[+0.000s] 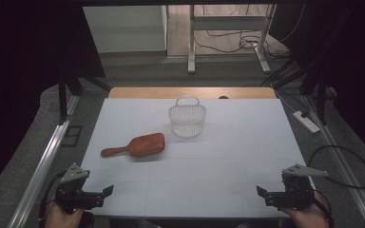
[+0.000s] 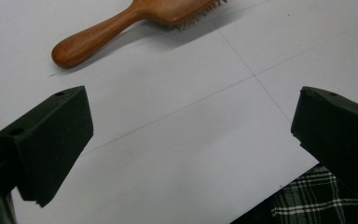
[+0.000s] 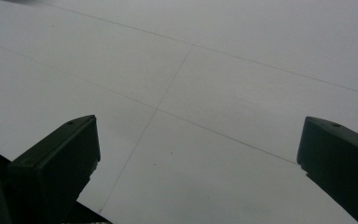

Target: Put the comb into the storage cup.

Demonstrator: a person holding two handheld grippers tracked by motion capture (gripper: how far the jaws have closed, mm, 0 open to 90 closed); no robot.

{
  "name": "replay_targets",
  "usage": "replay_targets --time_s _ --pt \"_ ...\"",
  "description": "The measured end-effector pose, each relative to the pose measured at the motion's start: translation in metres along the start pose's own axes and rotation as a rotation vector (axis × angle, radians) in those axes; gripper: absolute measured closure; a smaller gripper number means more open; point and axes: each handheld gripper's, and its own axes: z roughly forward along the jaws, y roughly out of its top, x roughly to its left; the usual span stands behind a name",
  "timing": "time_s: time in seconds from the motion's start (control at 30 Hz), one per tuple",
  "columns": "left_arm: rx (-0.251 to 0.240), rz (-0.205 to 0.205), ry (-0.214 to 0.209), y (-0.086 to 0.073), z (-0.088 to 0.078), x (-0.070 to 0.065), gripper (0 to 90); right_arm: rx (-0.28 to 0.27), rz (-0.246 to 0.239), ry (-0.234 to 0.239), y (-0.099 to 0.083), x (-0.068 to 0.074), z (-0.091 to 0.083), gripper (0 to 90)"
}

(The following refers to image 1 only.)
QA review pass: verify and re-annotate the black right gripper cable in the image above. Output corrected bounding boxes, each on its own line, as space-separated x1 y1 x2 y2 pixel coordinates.
313 188 335 228

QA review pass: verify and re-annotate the black curtain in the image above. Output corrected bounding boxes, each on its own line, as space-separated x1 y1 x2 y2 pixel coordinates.
267 0 365 160
0 0 106 202

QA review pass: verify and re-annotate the tangle of floor cables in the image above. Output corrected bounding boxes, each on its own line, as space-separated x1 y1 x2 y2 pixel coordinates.
192 28 290 60

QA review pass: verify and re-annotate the white cabinet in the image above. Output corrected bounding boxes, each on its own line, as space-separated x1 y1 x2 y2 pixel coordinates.
82 5 168 55

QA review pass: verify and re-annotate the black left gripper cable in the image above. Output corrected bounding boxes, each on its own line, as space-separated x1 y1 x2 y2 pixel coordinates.
38 171 67 220

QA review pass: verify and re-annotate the aluminium rail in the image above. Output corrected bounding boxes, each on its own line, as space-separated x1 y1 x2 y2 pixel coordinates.
301 94 365 228
7 94 81 228

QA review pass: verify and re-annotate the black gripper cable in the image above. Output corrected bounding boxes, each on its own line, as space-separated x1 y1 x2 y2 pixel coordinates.
38 171 67 220
313 188 335 228

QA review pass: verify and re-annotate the black metal stand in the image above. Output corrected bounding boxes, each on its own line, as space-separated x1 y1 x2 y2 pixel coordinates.
298 61 330 126
57 70 112 125

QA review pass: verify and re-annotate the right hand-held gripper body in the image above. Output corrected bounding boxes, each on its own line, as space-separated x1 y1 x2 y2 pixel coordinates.
265 162 330 211

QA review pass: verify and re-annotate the white metal desk frame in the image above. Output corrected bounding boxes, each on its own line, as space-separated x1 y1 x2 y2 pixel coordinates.
187 4 278 75

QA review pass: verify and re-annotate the white perforated plastic basket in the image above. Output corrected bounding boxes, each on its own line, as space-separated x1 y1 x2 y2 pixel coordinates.
167 96 207 139

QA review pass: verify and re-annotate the white power strip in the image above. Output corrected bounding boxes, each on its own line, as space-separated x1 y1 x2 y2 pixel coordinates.
292 110 320 134

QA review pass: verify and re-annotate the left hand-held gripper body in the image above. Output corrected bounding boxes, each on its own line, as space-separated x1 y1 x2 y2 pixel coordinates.
54 162 106 215

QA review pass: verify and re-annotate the white power strip cable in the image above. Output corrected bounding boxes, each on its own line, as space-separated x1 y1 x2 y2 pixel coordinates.
269 83 297 114

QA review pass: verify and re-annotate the person's right hand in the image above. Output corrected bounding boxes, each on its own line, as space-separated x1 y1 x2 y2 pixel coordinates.
280 192 331 228

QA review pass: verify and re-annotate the brown wooden hairbrush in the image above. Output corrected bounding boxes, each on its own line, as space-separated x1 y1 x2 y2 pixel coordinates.
100 132 166 159

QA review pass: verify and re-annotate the black floor plate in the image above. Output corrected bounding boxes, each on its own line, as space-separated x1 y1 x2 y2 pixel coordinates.
61 124 84 148

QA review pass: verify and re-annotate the person's left hand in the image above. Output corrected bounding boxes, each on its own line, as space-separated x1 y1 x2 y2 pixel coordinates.
45 200 86 228

